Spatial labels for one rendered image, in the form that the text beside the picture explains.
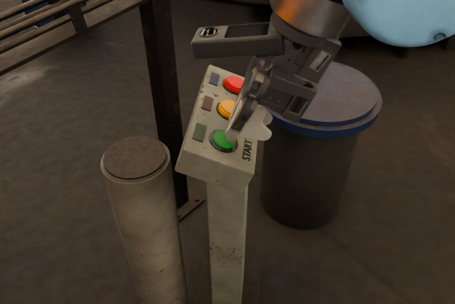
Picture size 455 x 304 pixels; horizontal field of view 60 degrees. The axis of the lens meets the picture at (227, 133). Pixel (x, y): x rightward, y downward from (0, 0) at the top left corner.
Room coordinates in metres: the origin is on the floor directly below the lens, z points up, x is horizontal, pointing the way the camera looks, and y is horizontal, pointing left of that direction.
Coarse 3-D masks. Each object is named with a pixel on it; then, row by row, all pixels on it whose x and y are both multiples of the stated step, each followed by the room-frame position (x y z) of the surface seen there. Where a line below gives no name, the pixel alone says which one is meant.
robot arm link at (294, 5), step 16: (272, 0) 0.43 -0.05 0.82; (288, 0) 0.41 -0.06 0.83; (304, 0) 0.40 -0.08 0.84; (320, 0) 0.39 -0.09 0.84; (288, 16) 0.40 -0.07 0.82; (304, 16) 0.40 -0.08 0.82; (320, 16) 0.39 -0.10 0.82; (336, 16) 0.40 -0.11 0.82; (304, 32) 0.40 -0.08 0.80; (320, 32) 0.39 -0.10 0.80; (336, 32) 0.41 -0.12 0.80
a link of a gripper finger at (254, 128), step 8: (240, 104) 0.43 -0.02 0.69; (256, 112) 0.42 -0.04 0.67; (264, 112) 0.42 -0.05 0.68; (232, 120) 0.43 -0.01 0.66; (248, 120) 0.42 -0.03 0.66; (256, 120) 0.42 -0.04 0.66; (248, 128) 0.43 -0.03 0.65; (256, 128) 0.42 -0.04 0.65; (264, 128) 0.42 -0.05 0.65; (232, 136) 0.43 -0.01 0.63; (240, 136) 0.43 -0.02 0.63; (248, 136) 0.43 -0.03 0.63; (256, 136) 0.43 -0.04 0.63; (264, 136) 0.42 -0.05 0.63
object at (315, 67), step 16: (272, 16) 0.44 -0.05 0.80; (288, 32) 0.41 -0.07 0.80; (288, 48) 0.42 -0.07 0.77; (304, 48) 0.43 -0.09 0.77; (320, 48) 0.42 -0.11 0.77; (336, 48) 0.42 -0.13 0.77; (256, 64) 0.43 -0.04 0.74; (272, 64) 0.43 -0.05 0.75; (288, 64) 0.43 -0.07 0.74; (304, 64) 0.42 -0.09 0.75; (320, 64) 0.42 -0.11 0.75; (256, 80) 0.41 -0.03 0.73; (272, 80) 0.41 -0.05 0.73; (288, 80) 0.41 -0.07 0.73; (304, 80) 0.42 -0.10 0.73; (256, 96) 0.41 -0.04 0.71; (272, 96) 0.42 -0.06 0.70; (288, 96) 0.42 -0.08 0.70; (304, 96) 0.40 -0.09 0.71; (288, 112) 0.41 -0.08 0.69; (304, 112) 0.40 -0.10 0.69
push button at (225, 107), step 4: (224, 100) 0.54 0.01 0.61; (228, 100) 0.54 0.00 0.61; (220, 104) 0.53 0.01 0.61; (224, 104) 0.52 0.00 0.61; (228, 104) 0.53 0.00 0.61; (232, 104) 0.53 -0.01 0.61; (220, 108) 0.52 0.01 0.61; (224, 108) 0.51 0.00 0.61; (228, 108) 0.52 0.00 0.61; (232, 108) 0.52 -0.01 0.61; (220, 112) 0.51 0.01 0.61; (224, 112) 0.51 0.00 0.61; (228, 112) 0.51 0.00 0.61; (228, 116) 0.51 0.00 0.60
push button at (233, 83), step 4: (232, 76) 0.61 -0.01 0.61; (228, 80) 0.60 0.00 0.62; (232, 80) 0.60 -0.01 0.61; (236, 80) 0.61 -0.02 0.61; (240, 80) 0.61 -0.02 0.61; (224, 84) 0.59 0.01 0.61; (228, 84) 0.59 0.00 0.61; (232, 84) 0.59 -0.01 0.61; (236, 84) 0.59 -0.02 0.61; (240, 84) 0.60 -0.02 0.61; (228, 88) 0.58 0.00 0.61; (232, 88) 0.58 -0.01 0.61; (236, 88) 0.58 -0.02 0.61; (236, 92) 0.58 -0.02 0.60
